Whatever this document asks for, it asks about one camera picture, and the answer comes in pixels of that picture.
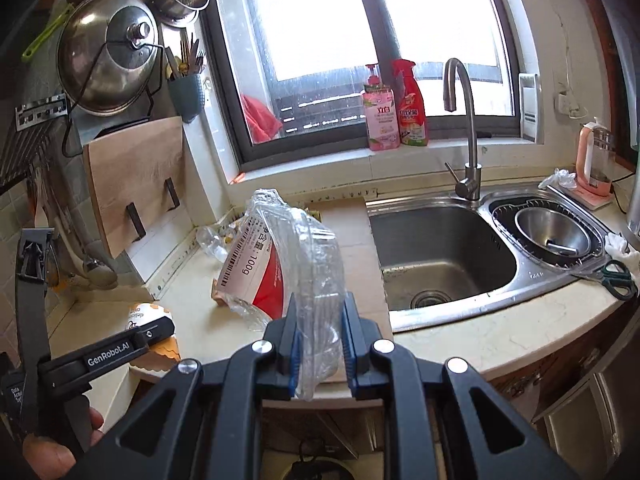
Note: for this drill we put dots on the red spray bottle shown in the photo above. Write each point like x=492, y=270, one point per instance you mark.
x=411, y=115

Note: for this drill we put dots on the white plastic bag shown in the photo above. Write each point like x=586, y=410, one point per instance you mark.
x=557, y=179

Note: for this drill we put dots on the white cloth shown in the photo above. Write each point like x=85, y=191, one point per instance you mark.
x=619, y=246

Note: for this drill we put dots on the white wall socket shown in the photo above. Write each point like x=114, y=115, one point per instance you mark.
x=567, y=104

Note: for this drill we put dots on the grey window frame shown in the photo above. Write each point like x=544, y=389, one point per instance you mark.
x=220, y=85

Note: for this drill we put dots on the steel gooseneck faucet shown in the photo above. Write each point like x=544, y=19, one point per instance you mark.
x=470, y=180

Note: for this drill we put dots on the stainless steel double sink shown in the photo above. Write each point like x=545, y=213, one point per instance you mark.
x=440, y=255

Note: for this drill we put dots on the orange white paper snack packet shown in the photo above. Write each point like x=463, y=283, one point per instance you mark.
x=160, y=357

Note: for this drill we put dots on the pink glass jug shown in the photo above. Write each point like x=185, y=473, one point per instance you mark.
x=592, y=160

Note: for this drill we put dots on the clear plastic food container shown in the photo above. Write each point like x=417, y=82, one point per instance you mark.
x=300, y=260

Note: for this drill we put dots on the chopsticks and cutlery bundle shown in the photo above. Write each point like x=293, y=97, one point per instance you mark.
x=185, y=57

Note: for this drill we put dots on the brown cardboard sheet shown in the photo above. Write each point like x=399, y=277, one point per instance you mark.
x=362, y=260

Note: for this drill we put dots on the steel hook rail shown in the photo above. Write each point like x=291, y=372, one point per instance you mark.
x=42, y=110

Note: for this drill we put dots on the yellow snack wrapper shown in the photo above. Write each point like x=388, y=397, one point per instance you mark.
x=312, y=214

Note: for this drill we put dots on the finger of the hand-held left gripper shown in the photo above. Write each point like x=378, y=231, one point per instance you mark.
x=155, y=335
x=32, y=280

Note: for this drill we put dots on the person's left hand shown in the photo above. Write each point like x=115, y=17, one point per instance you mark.
x=47, y=460

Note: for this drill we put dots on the grey metal cabinet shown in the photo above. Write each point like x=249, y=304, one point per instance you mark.
x=600, y=425

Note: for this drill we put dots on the steel pot lid on rack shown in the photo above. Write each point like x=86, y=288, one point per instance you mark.
x=107, y=55

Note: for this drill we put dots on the steel bowl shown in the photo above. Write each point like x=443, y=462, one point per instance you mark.
x=550, y=235

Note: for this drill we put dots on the black mesh shelf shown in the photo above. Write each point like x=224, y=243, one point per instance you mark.
x=25, y=150

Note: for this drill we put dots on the red cloth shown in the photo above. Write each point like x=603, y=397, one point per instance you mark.
x=260, y=117

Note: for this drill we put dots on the black sink drain basket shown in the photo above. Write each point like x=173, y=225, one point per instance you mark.
x=500, y=210

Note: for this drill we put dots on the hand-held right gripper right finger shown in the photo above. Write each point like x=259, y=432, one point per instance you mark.
x=350, y=360

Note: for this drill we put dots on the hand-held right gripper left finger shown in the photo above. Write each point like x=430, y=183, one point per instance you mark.
x=294, y=370

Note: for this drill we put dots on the steel soup ladle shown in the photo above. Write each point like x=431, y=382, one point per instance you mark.
x=100, y=272

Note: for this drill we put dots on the pink soap pump bottle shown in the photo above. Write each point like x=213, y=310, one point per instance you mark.
x=382, y=120

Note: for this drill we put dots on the wooden cutting board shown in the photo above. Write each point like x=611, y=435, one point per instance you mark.
x=135, y=185

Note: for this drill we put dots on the steel electric kettle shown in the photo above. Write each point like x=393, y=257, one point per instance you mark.
x=635, y=210

